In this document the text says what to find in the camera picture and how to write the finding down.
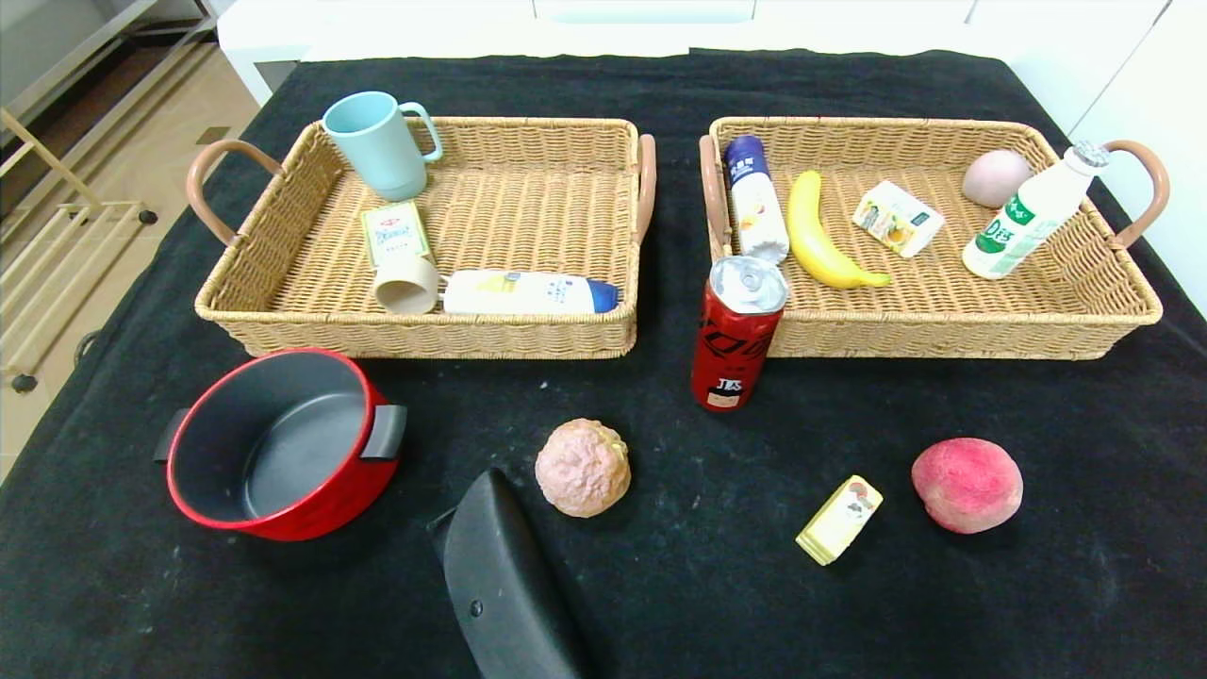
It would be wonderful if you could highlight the red soda can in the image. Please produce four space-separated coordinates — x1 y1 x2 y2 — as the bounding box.
690 255 789 413

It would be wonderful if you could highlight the small yellow box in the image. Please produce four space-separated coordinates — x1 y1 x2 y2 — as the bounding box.
795 474 885 567

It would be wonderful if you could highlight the red pot grey inside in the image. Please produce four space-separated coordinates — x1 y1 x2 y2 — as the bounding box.
154 348 408 543

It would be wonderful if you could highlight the red peach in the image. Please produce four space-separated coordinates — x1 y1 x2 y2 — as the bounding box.
911 438 1024 536

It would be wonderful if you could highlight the wicker basket with mug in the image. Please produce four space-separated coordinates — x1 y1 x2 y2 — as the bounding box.
186 116 657 360

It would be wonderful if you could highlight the wicker basket with banana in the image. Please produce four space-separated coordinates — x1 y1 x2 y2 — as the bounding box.
699 116 1171 361

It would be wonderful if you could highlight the white bottle with yellow print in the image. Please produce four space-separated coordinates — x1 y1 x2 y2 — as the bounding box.
441 269 623 316

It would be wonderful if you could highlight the pink crumbly bun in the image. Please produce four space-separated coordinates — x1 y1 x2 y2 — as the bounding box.
535 418 632 519

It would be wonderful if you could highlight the white bottle dark blue cap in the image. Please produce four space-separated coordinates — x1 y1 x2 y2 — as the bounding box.
722 134 791 265

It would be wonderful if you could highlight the beige paper cup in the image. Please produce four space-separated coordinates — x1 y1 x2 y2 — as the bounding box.
372 255 441 316

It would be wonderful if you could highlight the yellow banana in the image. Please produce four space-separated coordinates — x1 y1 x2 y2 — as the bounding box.
786 170 892 290

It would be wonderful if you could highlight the black table cloth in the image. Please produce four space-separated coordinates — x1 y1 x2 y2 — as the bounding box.
0 47 1207 679

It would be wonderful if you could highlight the small green white box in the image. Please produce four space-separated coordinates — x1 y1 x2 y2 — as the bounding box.
360 200 433 270

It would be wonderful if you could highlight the light blue mug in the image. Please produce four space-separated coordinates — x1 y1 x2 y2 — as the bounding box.
322 91 444 203

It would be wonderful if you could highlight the white juice carton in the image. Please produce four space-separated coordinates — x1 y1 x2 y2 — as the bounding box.
852 179 946 259

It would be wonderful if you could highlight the white background table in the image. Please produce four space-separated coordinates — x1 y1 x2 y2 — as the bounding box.
215 0 1000 107

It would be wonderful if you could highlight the pale pink egg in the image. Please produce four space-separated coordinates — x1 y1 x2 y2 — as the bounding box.
962 149 1034 209

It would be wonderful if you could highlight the white bottle green label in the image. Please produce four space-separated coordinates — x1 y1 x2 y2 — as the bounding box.
962 141 1112 281

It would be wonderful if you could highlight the light wooden rack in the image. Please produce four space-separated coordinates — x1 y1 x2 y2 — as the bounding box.
0 108 158 392

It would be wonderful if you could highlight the grey metal shelf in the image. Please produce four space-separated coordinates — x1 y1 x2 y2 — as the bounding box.
0 0 218 124

